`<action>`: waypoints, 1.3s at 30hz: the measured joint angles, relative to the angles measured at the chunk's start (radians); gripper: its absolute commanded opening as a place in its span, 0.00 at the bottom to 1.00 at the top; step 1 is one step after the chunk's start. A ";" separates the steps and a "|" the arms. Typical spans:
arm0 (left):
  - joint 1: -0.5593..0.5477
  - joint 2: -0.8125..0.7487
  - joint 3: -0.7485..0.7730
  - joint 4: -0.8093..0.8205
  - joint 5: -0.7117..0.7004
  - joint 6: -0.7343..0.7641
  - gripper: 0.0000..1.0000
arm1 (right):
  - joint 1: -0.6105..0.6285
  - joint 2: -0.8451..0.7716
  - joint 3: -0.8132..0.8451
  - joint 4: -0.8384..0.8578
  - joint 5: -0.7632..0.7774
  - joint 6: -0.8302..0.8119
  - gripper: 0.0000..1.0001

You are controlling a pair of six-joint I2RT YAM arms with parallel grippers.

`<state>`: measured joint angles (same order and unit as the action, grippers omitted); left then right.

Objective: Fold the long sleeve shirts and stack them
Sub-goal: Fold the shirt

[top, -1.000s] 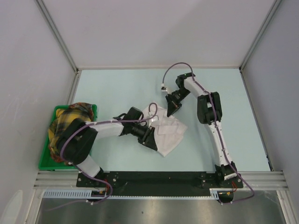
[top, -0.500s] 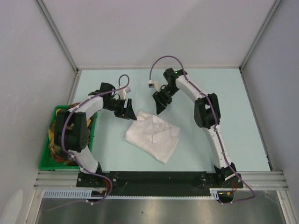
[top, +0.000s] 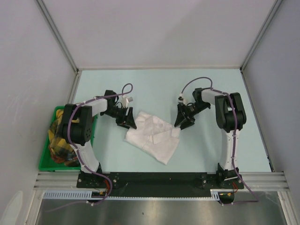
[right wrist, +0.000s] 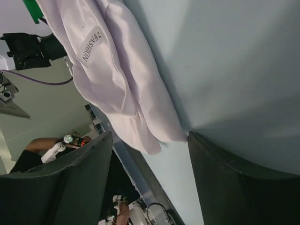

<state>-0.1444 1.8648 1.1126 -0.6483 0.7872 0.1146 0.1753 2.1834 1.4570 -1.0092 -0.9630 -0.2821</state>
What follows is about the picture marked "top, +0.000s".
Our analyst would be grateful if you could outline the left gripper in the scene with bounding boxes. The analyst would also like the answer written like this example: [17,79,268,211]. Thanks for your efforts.
[102,106,136,129]

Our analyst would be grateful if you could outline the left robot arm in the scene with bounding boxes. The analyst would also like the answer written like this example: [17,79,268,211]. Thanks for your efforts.
[59,90,137,188]

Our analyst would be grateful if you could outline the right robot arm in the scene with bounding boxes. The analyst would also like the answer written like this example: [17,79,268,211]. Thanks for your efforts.
[174,88,247,189]

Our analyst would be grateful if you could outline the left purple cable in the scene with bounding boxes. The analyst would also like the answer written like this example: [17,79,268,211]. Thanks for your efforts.
[45,83,134,213]

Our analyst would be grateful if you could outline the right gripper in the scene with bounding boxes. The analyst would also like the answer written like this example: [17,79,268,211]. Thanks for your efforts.
[174,102,210,130]

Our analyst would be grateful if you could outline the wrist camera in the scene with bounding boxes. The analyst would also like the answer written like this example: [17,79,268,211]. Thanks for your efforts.
[177,93,188,105]
[120,95,133,108]

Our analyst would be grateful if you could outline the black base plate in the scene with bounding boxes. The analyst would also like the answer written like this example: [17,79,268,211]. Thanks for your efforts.
[76,172,244,198]

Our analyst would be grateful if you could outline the green plastic bin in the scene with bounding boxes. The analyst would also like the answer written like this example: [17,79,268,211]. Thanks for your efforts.
[38,106,98,172]

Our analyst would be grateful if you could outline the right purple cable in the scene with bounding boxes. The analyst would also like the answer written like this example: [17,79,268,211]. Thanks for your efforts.
[179,76,260,203]

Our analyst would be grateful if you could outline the purple cable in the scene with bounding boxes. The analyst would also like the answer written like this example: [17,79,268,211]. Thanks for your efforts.
[45,83,134,213]
[179,76,260,203]

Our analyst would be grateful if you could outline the yellow plaid shirt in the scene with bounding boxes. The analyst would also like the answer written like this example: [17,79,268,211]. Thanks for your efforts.
[48,109,80,167]

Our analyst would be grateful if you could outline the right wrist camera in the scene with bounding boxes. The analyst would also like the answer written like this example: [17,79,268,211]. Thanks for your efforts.
[177,93,188,105]

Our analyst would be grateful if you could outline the white cable duct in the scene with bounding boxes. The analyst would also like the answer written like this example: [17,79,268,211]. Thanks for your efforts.
[43,190,219,201]

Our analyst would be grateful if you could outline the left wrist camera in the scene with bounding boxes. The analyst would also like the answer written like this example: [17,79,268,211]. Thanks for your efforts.
[120,95,133,108]

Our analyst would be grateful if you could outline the white long sleeve shirt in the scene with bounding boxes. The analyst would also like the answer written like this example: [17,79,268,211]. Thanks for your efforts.
[125,111,180,165]

